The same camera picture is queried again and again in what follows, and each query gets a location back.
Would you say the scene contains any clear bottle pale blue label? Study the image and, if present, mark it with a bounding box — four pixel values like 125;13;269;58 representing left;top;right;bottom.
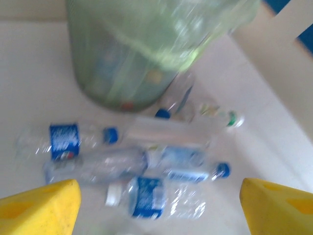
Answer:
146;144;232;184

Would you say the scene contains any clear bottle blue label white cap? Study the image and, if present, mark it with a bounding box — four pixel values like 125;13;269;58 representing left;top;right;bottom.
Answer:
105;176;208;220

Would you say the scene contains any plain clear bottle blue cap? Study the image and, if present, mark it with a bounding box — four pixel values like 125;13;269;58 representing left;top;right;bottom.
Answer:
154;72;196;122

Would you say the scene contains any clear bottle barcode label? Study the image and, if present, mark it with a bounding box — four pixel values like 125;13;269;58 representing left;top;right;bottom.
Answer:
43;146;150;186

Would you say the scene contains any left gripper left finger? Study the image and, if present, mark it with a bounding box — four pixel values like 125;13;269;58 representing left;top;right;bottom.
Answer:
0;179;82;235

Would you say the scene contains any long clear cylindrical bottle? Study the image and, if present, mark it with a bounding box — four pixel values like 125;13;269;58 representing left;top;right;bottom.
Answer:
122;116;213;147

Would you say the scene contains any clear bottle blue logo label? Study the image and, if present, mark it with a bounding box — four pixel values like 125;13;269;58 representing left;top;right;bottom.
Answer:
16;122;120;164

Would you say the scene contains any pale green bin liner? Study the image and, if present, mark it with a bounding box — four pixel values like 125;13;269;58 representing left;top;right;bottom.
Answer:
66;0;261;74

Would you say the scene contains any small white bottle leaf label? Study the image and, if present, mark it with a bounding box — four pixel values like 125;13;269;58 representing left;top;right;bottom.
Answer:
197;102;245;128

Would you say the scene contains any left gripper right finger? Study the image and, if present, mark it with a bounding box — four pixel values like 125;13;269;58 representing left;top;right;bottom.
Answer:
239;178;313;235

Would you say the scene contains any grey mesh waste bin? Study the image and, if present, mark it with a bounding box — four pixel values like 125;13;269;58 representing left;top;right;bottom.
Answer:
66;0;261;113

